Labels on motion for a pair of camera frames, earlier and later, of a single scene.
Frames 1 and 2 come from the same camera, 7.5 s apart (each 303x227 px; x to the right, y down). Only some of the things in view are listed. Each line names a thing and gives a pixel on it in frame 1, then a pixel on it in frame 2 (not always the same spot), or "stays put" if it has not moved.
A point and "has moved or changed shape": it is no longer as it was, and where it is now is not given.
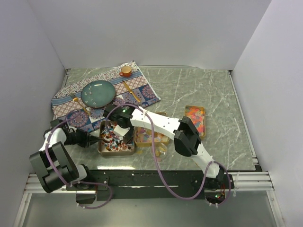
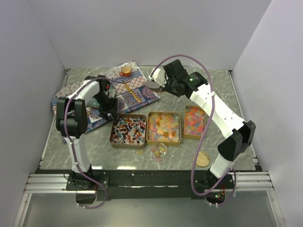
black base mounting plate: [112, 185] stays put
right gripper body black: [127, 127] → [170, 87]
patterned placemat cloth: [83, 107] stays put
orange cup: [126, 71] stays put
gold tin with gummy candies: [197, 114] stays put
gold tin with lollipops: [111, 144] has moved or changed shape
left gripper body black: [79, 137] → [107, 105]
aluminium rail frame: [245, 182] stays put
